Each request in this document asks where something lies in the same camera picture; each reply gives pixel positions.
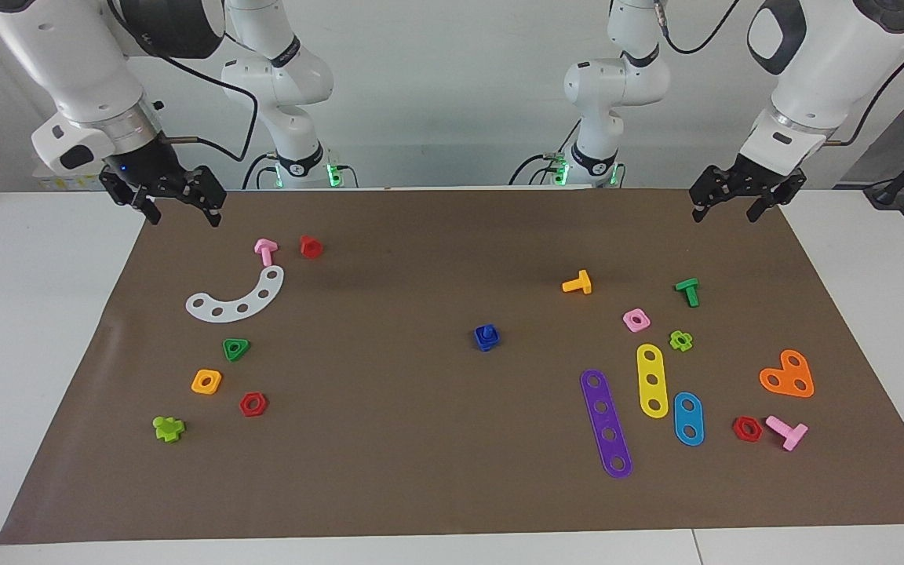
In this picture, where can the red hexagon nut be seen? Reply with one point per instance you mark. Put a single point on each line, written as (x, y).
(244, 406)
(738, 430)

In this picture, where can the dark green plastic bolt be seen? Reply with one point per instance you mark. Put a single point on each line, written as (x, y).
(690, 292)

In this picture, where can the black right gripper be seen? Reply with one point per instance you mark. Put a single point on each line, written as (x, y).
(142, 161)

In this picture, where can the orange heart plate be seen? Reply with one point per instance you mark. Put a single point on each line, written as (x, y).
(788, 378)

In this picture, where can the white curved five-hole plate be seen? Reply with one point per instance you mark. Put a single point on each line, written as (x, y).
(253, 301)

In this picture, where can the brown table mat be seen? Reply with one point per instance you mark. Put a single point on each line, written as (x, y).
(421, 439)

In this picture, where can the purple four-hole plate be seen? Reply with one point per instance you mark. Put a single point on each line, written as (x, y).
(597, 394)

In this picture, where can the lime green cross-head bolt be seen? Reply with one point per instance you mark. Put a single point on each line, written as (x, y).
(168, 430)

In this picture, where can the red plastic bolt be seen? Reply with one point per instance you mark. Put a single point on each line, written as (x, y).
(311, 248)

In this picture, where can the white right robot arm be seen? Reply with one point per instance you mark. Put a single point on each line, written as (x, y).
(67, 63)

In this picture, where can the yellow three-hole plate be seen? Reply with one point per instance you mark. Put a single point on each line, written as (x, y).
(651, 367)

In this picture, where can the orange plastic bolt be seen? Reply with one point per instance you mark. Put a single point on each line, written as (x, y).
(581, 284)

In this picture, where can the orange square nut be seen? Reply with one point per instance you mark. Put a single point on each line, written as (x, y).
(197, 386)

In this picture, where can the pink square nut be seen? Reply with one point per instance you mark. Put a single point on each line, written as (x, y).
(645, 323)

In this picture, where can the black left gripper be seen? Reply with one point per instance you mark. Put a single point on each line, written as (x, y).
(750, 179)

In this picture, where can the blue two-hole plate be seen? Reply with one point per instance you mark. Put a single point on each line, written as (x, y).
(688, 419)

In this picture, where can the lime green cross nut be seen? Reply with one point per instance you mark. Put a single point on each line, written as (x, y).
(688, 343)

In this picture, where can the blue square nut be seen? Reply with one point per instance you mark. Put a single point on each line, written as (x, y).
(493, 340)

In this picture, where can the pink plastic bolt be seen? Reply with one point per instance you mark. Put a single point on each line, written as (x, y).
(265, 251)
(793, 435)

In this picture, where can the green triangle nut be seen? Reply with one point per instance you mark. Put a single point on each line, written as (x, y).
(227, 353)

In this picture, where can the white box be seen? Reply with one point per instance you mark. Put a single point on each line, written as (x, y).
(67, 183)

